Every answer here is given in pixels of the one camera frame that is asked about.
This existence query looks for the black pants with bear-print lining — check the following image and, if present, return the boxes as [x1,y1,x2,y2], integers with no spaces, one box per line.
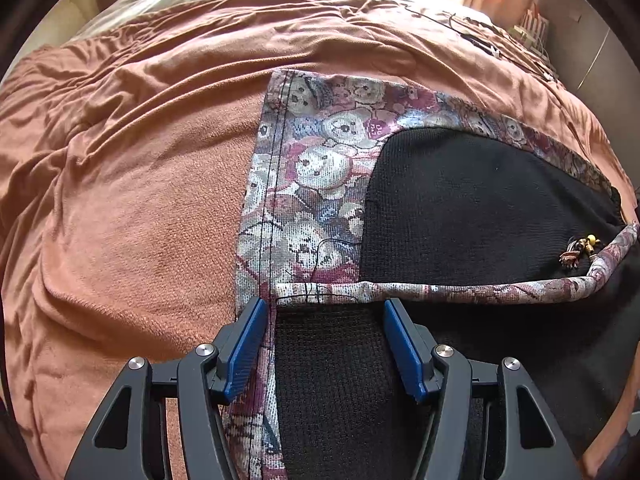
[227,69,640,480]

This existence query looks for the red and white striped box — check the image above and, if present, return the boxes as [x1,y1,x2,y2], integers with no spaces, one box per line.
[517,2,551,46]

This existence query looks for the beaded tassel charm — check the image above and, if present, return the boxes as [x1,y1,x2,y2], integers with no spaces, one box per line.
[560,234,598,267]

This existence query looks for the pink-brown blanket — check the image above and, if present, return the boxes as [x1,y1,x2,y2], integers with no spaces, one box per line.
[0,0,636,480]

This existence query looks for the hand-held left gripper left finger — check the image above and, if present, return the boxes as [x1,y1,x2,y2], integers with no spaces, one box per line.
[65,296,268,480]

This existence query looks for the thin black cable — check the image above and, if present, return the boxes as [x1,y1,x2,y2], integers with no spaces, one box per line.
[415,7,558,81]

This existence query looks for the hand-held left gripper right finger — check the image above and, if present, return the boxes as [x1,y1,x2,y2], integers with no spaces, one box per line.
[384,298,583,480]

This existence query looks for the grey cabinet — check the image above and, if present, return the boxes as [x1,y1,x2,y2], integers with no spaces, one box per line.
[545,0,626,126]

